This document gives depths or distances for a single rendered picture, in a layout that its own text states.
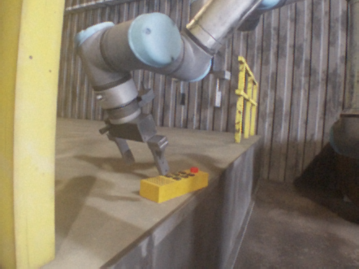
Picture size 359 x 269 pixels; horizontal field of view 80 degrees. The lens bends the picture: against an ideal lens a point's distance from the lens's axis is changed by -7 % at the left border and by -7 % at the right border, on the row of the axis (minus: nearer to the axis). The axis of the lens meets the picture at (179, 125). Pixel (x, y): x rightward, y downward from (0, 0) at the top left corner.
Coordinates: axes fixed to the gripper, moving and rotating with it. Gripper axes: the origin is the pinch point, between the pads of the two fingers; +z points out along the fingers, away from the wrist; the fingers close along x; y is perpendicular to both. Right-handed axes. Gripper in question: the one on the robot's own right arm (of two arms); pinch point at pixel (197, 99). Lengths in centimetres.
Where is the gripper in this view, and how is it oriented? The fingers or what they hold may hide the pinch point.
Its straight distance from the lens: 73.1
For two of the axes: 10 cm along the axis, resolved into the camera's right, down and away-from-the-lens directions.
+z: -0.7, 10.0, 0.4
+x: 7.7, 0.8, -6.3
